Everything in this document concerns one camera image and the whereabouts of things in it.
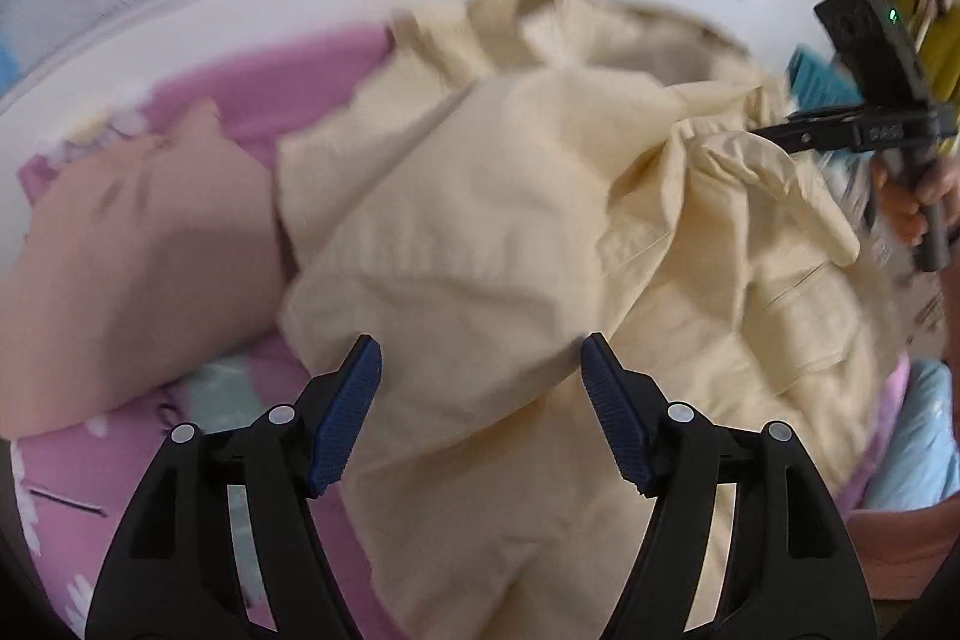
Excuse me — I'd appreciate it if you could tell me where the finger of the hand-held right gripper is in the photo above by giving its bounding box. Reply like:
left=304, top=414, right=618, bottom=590
left=750, top=106, right=863, bottom=154

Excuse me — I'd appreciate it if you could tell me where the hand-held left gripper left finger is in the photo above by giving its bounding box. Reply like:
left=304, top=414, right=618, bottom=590
left=85, top=334, right=383, bottom=640

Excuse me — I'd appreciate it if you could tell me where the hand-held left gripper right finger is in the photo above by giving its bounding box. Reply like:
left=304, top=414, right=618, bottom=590
left=581, top=332, right=878, bottom=640

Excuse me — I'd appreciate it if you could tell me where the cream jacket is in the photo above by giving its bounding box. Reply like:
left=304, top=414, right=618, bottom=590
left=274, top=0, right=901, bottom=640

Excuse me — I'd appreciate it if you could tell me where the person's right hand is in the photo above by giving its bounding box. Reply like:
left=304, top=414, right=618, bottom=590
left=870, top=149, right=960, bottom=247

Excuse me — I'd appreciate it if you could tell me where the teal plastic basket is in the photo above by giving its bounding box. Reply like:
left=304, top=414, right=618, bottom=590
left=787, top=44, right=848, bottom=109

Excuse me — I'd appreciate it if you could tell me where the yellow hanging garment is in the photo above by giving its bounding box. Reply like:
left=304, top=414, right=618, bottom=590
left=877, top=0, right=960, bottom=109

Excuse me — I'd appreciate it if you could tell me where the pink flower print bedsheet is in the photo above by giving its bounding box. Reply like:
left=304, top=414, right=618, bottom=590
left=0, top=25, right=912, bottom=640

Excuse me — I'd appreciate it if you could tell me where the light blue cloth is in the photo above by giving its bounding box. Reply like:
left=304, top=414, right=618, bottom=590
left=859, top=359, right=960, bottom=513

